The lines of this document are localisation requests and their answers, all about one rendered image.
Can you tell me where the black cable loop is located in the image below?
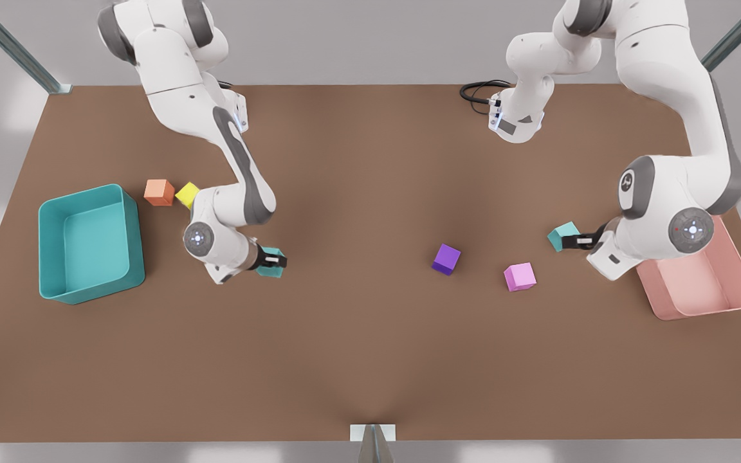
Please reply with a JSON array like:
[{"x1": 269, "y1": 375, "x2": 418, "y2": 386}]
[{"x1": 459, "y1": 80, "x2": 514, "y2": 116}]

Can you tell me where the yellow cube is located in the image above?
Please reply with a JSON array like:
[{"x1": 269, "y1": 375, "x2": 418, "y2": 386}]
[{"x1": 175, "y1": 181, "x2": 201, "y2": 210}]

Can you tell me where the orange cube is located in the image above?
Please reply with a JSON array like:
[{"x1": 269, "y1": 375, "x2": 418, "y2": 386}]
[{"x1": 144, "y1": 179, "x2": 176, "y2": 207}]

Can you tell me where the purple cube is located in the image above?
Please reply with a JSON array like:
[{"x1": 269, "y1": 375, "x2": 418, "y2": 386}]
[{"x1": 432, "y1": 243, "x2": 462, "y2": 277}]

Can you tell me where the pink cube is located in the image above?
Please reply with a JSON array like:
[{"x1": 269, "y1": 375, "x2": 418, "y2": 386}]
[{"x1": 504, "y1": 262, "x2": 537, "y2": 293}]

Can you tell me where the pink plastic bin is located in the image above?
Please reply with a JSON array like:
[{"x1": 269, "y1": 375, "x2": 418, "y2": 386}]
[{"x1": 636, "y1": 215, "x2": 741, "y2": 321}]

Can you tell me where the teal plastic bin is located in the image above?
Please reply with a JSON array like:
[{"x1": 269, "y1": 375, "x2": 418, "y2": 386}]
[{"x1": 39, "y1": 184, "x2": 146, "y2": 305}]

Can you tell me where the teal blue cube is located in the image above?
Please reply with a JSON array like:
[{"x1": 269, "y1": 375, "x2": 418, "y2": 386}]
[
  {"x1": 547, "y1": 221, "x2": 581, "y2": 252},
  {"x1": 257, "y1": 246, "x2": 284, "y2": 278}
]

